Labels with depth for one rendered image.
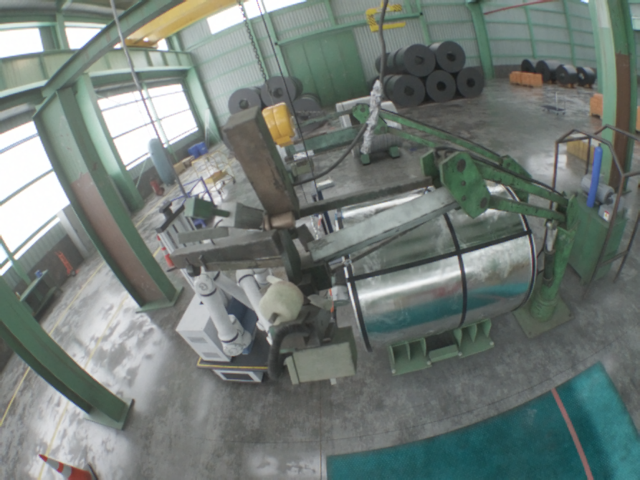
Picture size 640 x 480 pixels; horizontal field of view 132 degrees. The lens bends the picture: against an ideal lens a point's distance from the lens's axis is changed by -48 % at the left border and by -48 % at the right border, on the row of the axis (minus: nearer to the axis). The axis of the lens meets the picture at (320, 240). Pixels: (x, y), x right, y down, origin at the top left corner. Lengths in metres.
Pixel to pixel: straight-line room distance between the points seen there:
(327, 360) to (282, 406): 1.89
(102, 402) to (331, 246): 3.37
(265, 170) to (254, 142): 0.08
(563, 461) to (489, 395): 0.91
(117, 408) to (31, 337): 1.37
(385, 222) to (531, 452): 2.10
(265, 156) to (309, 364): 0.60
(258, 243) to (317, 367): 0.41
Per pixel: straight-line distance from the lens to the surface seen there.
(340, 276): 1.93
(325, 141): 2.33
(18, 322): 3.31
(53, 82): 4.75
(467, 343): 2.73
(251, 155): 0.72
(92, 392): 3.69
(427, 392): 2.50
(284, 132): 1.40
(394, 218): 0.92
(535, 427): 2.54
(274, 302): 0.74
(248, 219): 0.78
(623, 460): 2.88
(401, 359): 2.64
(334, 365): 0.85
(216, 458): 2.85
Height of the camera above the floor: 2.30
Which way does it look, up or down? 32 degrees down
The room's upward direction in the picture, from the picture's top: 19 degrees counter-clockwise
